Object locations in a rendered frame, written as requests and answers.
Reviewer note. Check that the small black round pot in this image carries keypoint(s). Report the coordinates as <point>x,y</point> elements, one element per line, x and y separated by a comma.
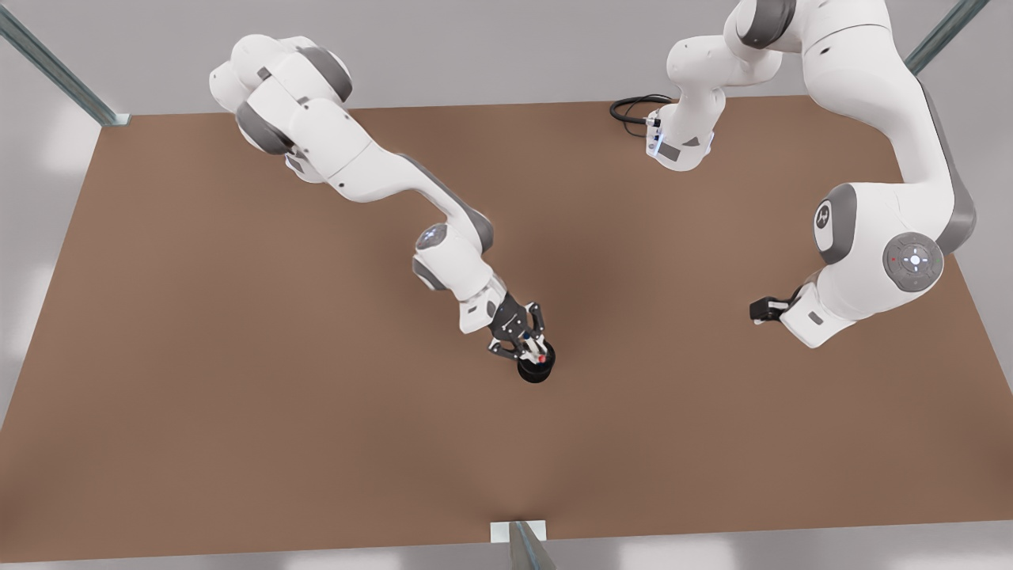
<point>536,366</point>

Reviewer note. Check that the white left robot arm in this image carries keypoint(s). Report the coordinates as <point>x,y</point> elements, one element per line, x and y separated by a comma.
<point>863,119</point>

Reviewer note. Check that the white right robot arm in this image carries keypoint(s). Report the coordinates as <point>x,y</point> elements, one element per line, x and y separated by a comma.
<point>356,162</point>

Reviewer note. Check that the silver frame post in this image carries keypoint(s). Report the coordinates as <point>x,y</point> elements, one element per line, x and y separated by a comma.
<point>55,67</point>
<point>525,545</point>
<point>946,33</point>

